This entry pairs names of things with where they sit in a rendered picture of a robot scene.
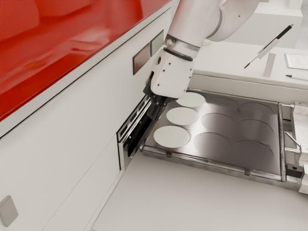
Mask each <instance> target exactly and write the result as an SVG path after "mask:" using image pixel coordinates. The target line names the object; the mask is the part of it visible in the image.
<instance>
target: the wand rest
mask: <svg viewBox="0 0 308 231"><path fill-rule="evenodd" d="M275 37H277V36H275ZM275 37H274V38H275ZM274 38H272V39H271V40H270V41H269V42H268V43H270V42H271V41H272V40H273V39H274ZM279 42H280V40H279V39H275V40H274V41H273V42H272V43H271V44H269V45H268V43H267V44H266V45H265V46H267V45H268V46H267V47H266V48H265V49H264V50H263V48H264V47H265V46H264V47H263V48H262V49H261V50H260V51H259V52H258V53H257V54H258V56H257V57H258V58H259V59H262V58H263V57H264V56H265V55H266V54H267V53H268V52H269V55H268V59H267V63H266V68H265V71H264V77H270V76H271V72H272V68H273V64H274V61H275V56H276V51H275V50H271V49H273V48H274V47H275V46H276V45H277V44H278V43H279ZM260 52H261V53H260Z"/></svg>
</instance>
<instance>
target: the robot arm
mask: <svg viewBox="0 0 308 231"><path fill-rule="evenodd" d="M220 2H221V0H180V2H179V4H178V7H177V9H176V12H175V14H174V17H173V20H172V22H171V25H170V28H169V30H168V33H167V35H166V38H165V40H164V43H163V44H164V45H166V46H167V47H164V48H163V49H161V50H160V52H159V53H158V55H157V56H156V58H155V60H154V62H153V64H152V66H151V68H150V70H149V72H148V75H147V77H146V80H145V88H144V90H143V93H145V94H146V95H147V96H149V97H150V100H151V104H150V107H149V109H148V112H147V115H148V116H149V117H150V118H151V119H152V120H156V121H157V120H158V119H159V116H160V114H161V112H162V109H163V107H166V106H167V104H168V103H169V102H170V101H172V100H178V99H180V98H182V97H183V96H184V94H185V92H186V90H187V87H188V85H189V82H190V79H191V76H192V73H193V69H194V64H195V61H193V58H191V57H194V58H196V57H197V55H198V52H199V50H200V48H201V46H202V43H203V41H204V39H207V40H210V41H214V42H220V41H223V40H225V39H227V38H228V37H230V36H231V35H232V34H233V33H234V32H235V31H236V30H238V29H239V28H240V27H241V26H242V25H243V24H244V23H245V22H246V21H247V20H248V19H249V18H250V17H251V15H252V14H253V13H254V12H255V10H256V9H257V7H258V5H259V2H260V0H227V1H226V2H225V3H224V4H223V5H222V6H221V7H219V5H220ZM151 90H152V91H151Z"/></svg>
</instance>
